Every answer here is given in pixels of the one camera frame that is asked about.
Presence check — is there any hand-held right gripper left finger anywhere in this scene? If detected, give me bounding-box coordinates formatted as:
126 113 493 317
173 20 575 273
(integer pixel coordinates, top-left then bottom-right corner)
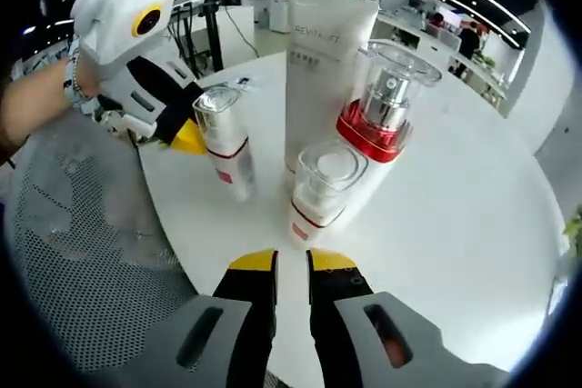
131 248 279 388

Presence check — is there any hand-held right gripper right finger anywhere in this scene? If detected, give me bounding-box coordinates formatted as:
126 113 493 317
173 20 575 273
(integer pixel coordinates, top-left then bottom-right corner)
306 247 509 388

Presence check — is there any small white skincare bottle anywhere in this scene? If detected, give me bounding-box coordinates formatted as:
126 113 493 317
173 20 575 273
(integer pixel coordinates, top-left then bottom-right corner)
191 85 258 203
285 140 369 253

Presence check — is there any white skincare tube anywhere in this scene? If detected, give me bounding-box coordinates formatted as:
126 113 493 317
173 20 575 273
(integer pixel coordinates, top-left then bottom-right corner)
285 0 381 175

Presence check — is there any large red-collar skincare bottle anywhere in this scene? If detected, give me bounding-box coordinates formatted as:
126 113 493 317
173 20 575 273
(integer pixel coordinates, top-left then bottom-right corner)
335 40 443 221

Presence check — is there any person's left hand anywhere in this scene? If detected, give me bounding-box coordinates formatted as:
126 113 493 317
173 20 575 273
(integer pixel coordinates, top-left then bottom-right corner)
75 58 108 103

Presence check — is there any black tripod stand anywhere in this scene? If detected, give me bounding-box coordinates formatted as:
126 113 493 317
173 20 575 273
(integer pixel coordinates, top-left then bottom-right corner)
199 0 226 74

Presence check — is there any grey mesh chair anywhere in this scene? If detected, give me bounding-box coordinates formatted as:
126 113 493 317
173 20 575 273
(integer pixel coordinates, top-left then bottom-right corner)
4 110 196 375

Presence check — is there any potted green plant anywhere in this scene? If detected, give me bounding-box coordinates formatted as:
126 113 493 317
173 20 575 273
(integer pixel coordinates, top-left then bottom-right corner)
563 205 582 253

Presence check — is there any beaded wrist bracelet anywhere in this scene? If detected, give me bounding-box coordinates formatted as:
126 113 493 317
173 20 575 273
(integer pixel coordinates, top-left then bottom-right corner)
61 49 95 110

